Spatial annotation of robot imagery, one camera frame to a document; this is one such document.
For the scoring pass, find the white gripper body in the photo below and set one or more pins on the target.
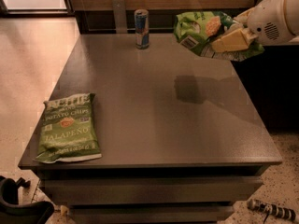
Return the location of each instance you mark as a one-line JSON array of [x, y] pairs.
[[267, 19]]

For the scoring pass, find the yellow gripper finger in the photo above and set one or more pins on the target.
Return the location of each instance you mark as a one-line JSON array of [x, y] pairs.
[[237, 40], [243, 17]]

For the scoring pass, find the green rice chip bag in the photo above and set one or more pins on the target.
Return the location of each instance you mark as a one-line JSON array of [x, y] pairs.
[[196, 31]]

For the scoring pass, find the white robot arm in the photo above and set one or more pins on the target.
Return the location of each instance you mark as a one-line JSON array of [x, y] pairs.
[[271, 22]]

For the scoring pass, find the green jalapeno chip bag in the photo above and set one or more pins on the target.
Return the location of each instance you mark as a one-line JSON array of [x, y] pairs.
[[67, 131]]

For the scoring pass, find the blue silver drink can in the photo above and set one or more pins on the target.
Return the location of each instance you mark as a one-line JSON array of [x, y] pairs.
[[142, 33]]

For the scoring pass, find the grey drawer cabinet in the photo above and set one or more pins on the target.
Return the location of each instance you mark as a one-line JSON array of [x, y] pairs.
[[181, 140]]

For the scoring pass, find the black white striped stick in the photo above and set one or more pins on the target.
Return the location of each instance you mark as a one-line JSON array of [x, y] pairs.
[[273, 210]]

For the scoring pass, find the left metal bracket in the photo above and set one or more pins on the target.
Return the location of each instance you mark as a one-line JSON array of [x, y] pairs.
[[119, 11]]

